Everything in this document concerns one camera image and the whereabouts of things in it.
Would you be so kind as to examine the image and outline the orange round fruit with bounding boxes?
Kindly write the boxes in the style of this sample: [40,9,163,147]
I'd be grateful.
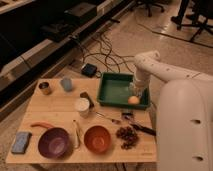
[128,96,140,104]

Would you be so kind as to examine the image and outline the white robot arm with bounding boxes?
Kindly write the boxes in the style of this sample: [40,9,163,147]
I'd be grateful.
[132,50,213,171]

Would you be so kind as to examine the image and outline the orange bowl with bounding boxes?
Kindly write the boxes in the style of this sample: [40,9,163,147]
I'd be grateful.
[84,125,111,154]

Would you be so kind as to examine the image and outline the black office chair base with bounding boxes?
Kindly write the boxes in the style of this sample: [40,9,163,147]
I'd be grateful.
[130,0,165,17]

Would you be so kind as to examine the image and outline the white cup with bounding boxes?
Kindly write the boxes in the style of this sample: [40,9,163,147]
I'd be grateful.
[75,98,90,117]

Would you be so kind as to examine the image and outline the black power adapter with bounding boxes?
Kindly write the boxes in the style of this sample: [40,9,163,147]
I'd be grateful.
[81,63,97,77]

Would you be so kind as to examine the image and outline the black stand legs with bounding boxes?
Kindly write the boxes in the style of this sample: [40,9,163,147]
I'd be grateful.
[171,0,213,42]

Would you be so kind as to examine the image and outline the black handled knife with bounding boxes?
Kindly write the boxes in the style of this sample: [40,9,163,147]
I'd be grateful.
[130,124,156,136]

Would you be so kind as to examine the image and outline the blue sponge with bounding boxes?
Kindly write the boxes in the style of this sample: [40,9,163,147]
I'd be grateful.
[11,132,32,154]

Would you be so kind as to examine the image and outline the blue-grey cup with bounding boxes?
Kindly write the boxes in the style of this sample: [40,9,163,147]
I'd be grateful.
[60,78,72,92]

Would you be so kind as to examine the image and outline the black floor cables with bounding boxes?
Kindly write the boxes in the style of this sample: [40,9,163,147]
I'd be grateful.
[71,31,138,75]

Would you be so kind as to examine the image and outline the purple bowl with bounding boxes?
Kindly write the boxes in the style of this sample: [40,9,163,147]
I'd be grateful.
[38,127,70,158]

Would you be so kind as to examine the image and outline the black box on shelf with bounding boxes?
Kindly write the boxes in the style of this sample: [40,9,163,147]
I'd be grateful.
[64,2,97,22]

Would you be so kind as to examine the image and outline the green plastic tray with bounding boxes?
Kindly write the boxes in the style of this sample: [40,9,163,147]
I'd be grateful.
[97,72,150,110]

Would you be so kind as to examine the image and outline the metal spoon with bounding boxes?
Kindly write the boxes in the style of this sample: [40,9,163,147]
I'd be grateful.
[95,112,121,124]

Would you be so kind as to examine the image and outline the dark brown scoop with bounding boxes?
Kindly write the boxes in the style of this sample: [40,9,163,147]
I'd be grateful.
[80,92,94,108]

